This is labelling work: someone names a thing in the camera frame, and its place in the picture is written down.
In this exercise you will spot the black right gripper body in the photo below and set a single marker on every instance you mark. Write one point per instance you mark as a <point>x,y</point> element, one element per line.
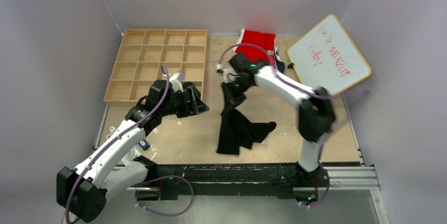
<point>241,81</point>

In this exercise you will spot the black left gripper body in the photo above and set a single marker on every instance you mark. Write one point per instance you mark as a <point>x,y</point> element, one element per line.
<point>175,106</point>

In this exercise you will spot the plain black underwear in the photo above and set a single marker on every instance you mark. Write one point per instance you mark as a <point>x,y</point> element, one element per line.
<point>237,131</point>

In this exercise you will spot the black striped underwear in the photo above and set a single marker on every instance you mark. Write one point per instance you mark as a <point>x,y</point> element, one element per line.
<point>197,85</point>

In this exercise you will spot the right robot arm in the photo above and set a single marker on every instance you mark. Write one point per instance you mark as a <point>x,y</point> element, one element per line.
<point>314,108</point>

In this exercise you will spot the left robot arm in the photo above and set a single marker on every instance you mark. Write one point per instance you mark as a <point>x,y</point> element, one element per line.
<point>84,190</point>

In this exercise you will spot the red white blue underwear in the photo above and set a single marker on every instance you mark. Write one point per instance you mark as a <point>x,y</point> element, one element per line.
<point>260,46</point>

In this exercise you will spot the wooden compartment tray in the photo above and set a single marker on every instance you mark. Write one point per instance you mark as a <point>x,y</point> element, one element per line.
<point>141,54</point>

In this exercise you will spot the white board with wooden frame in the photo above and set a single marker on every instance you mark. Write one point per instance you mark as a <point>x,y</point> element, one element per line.
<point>327,56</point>

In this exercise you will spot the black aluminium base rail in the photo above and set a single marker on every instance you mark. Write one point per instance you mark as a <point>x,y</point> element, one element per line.
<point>280,180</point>

